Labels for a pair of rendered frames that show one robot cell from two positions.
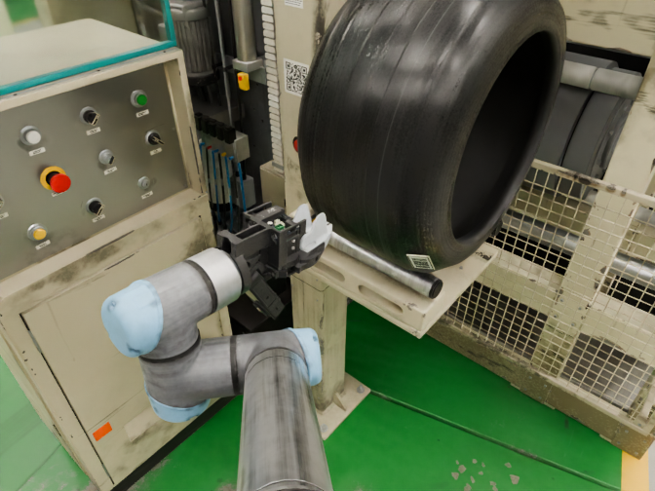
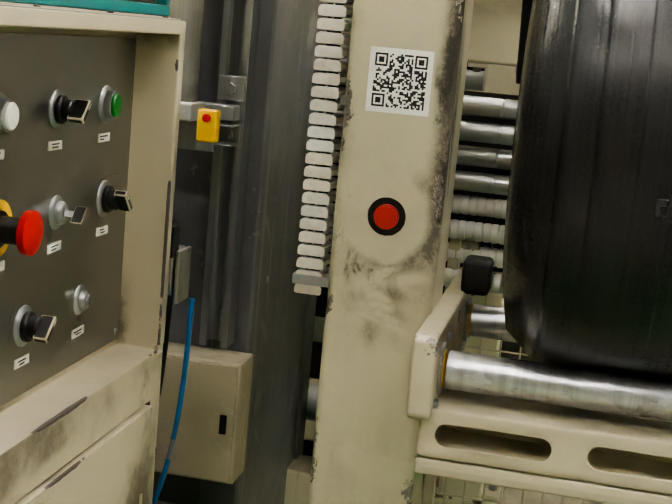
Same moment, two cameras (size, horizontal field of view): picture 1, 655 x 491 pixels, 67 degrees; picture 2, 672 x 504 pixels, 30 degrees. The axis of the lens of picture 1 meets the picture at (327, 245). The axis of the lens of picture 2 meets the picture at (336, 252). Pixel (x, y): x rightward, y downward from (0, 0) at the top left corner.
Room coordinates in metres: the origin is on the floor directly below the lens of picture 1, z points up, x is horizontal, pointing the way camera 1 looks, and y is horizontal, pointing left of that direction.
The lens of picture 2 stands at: (-0.18, 0.84, 1.27)
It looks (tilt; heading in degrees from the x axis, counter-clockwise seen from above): 10 degrees down; 330
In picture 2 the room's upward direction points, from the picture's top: 5 degrees clockwise
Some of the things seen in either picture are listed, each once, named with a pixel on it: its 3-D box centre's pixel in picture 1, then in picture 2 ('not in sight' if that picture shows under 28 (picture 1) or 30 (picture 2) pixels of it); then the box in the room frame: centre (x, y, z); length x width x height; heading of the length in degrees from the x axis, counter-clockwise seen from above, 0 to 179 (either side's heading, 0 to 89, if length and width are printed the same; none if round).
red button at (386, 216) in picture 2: not in sight; (386, 216); (1.07, 0.06, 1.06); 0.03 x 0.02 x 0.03; 49
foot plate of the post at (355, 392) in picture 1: (321, 391); not in sight; (1.12, 0.02, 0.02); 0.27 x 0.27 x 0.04; 49
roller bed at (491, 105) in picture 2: not in sight; (458, 188); (1.40, -0.26, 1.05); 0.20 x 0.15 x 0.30; 49
